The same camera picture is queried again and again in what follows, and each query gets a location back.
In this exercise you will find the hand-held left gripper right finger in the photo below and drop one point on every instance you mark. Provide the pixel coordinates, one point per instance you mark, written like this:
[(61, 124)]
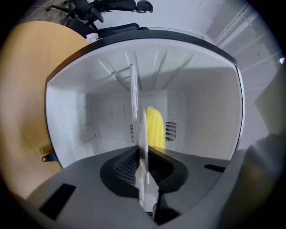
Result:
[(196, 172)]

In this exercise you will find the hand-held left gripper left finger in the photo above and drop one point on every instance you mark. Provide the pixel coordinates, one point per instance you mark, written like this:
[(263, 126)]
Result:
[(85, 192)]

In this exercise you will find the yellow corn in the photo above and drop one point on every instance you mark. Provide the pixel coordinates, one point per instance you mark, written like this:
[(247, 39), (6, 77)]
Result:
[(156, 127)]

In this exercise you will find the white plastic bin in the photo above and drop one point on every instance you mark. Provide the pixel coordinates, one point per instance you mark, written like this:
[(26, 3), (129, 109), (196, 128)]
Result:
[(201, 100)]

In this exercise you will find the round wooden table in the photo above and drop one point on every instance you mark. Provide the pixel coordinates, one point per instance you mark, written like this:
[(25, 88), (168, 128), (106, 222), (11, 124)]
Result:
[(26, 71)]

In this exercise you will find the long ceiling light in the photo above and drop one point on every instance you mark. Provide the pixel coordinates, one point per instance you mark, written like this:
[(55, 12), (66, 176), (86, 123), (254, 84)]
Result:
[(283, 60)]

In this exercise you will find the white crumpled cloth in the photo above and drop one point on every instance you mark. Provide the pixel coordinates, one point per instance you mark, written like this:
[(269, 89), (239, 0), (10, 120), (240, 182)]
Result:
[(92, 37)]

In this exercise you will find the black office chair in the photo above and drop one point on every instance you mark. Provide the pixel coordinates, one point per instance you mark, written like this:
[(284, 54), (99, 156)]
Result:
[(93, 4), (80, 26)]

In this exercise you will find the white ceiling rail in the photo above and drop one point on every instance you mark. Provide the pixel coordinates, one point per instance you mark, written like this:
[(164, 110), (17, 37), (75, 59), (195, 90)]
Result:
[(236, 26)]

